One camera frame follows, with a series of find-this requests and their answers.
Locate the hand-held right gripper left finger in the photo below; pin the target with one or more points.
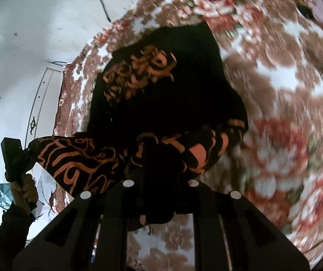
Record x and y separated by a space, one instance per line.
116 204

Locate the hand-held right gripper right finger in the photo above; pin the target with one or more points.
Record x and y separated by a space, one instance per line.
203 204

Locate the black hoodie with orange print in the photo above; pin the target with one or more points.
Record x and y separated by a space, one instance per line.
164 90

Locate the person's left forearm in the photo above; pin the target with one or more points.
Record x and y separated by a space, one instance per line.
11 225

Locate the person's left hand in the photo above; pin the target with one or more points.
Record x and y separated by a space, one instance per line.
30 187

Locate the grey white crumpled cloth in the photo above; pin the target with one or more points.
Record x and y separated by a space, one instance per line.
47 187

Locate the white headboard panel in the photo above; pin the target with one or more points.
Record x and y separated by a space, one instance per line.
44 96

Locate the floral blanket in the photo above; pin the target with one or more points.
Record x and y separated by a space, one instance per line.
277 90

